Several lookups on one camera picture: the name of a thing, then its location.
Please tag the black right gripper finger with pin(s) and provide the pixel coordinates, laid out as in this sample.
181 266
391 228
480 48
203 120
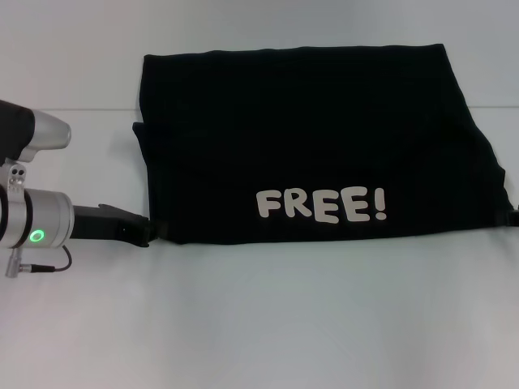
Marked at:
514 216

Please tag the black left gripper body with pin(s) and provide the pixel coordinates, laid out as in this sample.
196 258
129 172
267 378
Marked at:
105 225

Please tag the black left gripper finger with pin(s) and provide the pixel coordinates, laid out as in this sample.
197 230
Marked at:
159 230

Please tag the black shirt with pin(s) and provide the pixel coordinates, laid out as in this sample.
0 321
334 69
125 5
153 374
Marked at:
324 142

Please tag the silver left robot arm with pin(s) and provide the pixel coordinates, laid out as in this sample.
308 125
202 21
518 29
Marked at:
40 219

